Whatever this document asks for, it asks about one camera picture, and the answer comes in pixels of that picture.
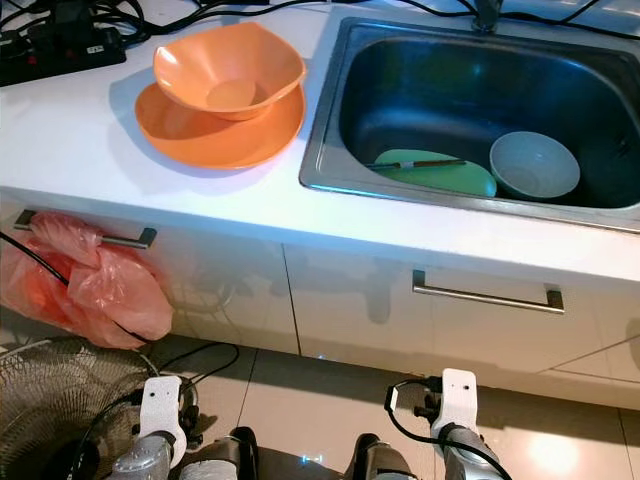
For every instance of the stainless steel sink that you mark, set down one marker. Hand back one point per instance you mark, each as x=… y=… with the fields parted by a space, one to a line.
x=460 y=90

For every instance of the black power strip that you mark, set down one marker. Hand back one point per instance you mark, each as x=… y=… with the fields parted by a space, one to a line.
x=60 y=55

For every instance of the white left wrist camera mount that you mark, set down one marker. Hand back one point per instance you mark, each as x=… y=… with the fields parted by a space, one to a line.
x=162 y=410

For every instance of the red plastic bag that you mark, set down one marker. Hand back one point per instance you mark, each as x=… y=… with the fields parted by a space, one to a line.
x=110 y=295

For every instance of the metal cutlery utensil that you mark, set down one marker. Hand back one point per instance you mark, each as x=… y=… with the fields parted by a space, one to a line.
x=425 y=162

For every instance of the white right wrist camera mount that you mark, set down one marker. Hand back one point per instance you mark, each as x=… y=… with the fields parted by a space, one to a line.
x=458 y=400

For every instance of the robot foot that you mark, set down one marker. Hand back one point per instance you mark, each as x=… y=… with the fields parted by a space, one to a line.
x=385 y=458
x=220 y=455

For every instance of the orange plastic plate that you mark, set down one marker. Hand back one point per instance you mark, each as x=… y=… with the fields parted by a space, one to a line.
x=210 y=142

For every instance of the green plate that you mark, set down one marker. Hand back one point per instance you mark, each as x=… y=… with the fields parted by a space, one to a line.
x=435 y=180

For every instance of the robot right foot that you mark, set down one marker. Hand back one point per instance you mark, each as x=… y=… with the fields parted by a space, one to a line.
x=385 y=458

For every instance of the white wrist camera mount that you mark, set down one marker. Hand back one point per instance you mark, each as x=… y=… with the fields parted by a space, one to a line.
x=162 y=410
x=458 y=400

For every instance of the grey bowl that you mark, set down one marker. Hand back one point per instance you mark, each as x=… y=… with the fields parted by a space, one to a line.
x=535 y=165

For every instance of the white kitchen cabinet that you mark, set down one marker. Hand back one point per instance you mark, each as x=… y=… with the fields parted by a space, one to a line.
x=350 y=300

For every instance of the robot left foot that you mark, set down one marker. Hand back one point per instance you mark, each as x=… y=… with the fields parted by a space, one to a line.
x=220 y=455

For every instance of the dark metal faucet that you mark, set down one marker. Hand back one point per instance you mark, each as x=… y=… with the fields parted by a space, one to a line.
x=488 y=13

